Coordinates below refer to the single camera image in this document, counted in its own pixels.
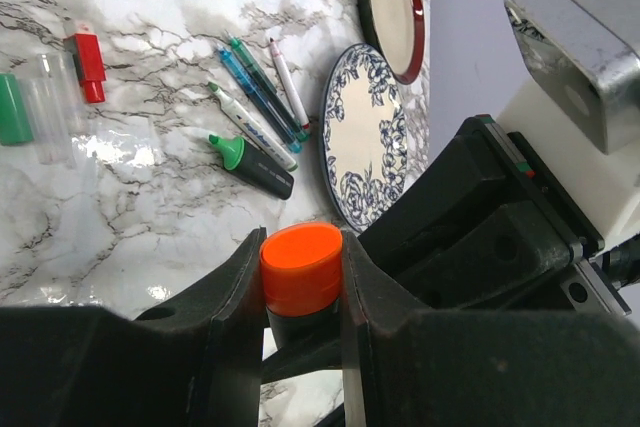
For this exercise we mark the red capped white marker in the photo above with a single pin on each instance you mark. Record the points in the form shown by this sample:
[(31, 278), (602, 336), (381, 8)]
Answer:
[(289, 87)]

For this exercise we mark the clear pen cap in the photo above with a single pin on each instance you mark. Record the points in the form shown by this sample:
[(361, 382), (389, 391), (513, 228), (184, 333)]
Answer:
[(51, 138), (59, 73)]

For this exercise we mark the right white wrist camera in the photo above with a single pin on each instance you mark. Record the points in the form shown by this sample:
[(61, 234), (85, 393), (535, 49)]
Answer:
[(580, 109)]

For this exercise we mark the blue clear pen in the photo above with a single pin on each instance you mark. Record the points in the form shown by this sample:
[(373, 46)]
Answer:
[(264, 106)]

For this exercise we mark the green marker cap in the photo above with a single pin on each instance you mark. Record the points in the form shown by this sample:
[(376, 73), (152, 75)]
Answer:
[(14, 123)]

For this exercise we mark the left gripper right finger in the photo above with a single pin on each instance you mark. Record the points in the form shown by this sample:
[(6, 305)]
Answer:
[(405, 364)]

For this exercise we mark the red pen cap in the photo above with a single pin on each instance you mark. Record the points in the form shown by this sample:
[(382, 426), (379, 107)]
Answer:
[(83, 44)]

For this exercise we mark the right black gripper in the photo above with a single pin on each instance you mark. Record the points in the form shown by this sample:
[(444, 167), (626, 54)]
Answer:
[(489, 226)]

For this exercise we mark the green capped white marker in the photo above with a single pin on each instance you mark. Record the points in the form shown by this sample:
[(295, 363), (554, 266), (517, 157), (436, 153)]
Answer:
[(239, 115)]

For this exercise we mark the dark slim pen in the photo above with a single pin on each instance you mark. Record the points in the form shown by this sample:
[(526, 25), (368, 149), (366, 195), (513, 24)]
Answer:
[(260, 78)]

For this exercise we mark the red rimmed beige plate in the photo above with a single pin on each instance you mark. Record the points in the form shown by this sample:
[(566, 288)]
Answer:
[(396, 29)]

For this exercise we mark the orange capped black highlighter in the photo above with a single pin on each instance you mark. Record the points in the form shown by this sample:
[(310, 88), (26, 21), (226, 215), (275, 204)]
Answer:
[(301, 271)]

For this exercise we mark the green capped black highlighter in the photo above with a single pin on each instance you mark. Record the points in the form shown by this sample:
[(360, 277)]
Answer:
[(246, 162)]

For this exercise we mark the blue floral white plate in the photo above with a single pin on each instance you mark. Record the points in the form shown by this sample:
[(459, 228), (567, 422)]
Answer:
[(363, 136)]

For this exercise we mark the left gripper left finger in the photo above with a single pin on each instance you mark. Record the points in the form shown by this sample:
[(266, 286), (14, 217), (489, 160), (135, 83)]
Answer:
[(193, 360)]

